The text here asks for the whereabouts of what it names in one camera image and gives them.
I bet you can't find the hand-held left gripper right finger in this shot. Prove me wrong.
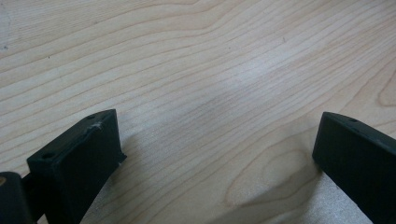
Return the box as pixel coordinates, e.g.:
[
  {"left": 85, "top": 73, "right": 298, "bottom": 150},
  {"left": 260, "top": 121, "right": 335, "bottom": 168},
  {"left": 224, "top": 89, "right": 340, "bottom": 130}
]
[{"left": 312, "top": 111, "right": 396, "bottom": 224}]

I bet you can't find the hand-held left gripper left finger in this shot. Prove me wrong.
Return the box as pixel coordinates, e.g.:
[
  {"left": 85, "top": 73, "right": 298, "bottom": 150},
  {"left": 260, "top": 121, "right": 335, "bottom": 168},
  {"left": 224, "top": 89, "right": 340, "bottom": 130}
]
[{"left": 26, "top": 108, "right": 128, "bottom": 224}]

